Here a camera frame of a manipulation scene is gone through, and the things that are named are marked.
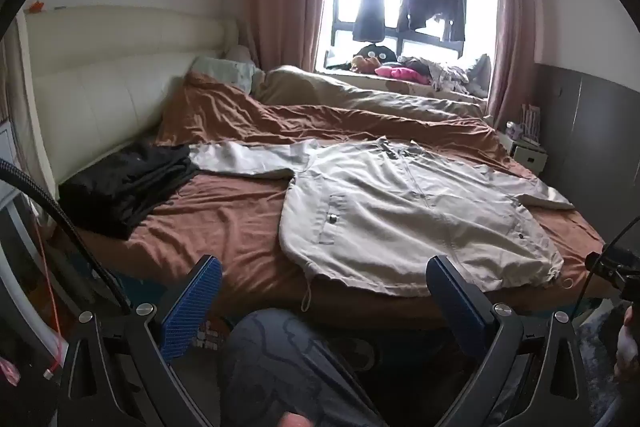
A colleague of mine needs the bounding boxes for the white pillow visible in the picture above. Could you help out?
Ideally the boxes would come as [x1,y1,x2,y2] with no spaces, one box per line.
[223,44,258,68]

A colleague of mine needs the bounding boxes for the black braided cable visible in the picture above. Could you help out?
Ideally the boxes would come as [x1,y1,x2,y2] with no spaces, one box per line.
[0,158,132,313]
[570,213,640,328]

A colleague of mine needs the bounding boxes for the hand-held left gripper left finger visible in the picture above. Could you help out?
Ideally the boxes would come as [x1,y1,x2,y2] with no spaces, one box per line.
[57,254,223,427]

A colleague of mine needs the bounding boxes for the brown blanket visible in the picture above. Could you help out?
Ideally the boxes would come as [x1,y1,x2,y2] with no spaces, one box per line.
[75,69,608,328]

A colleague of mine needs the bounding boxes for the pink cloth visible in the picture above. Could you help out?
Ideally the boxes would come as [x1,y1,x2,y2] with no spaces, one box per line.
[375,64,431,84]

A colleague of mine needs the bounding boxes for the brown plush toy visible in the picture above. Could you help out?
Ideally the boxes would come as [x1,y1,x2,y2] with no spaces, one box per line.
[350,56,381,74]

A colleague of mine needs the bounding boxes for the person's right hand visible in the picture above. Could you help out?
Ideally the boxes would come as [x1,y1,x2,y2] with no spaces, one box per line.
[615,307,640,383]

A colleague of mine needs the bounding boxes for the pile of light clothes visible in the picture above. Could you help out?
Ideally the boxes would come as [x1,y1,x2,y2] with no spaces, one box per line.
[400,56,473,95]

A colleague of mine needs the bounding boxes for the light green pillow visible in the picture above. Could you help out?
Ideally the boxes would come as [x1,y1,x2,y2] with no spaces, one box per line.
[191,56,266,95]

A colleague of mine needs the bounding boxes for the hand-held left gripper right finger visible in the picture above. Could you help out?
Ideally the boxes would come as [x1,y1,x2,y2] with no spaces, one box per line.
[425,255,593,427]

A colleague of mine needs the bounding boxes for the grey cushion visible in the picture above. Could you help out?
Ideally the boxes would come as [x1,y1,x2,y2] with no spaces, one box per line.
[467,53,492,98]

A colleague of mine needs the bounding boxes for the beige jacket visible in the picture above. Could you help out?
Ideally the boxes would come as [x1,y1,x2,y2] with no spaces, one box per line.
[189,136,576,298]

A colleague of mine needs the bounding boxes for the orange cable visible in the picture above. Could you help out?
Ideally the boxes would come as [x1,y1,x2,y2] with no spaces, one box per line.
[37,202,68,380]

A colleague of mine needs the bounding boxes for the cream padded headboard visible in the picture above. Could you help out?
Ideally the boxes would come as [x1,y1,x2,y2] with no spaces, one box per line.
[15,4,240,202]

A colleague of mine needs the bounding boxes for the white rack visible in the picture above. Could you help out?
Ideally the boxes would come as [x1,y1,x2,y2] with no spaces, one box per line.
[520,103,542,142]

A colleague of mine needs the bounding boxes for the white nightstand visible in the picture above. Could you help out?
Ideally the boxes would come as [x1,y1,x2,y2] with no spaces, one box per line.
[502,134,549,180]

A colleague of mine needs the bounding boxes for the black plush toy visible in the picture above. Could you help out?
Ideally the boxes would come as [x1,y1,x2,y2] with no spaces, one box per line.
[354,43,398,62]

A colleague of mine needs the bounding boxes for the plaid slipper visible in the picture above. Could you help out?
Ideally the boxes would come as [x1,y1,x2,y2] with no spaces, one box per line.
[192,317,236,353]

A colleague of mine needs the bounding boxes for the beige duvet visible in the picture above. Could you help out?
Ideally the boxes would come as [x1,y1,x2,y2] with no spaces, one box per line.
[252,65,488,120]

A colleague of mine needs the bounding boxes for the black folded clothes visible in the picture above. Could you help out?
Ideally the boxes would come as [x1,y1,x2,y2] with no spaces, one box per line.
[58,142,201,240]

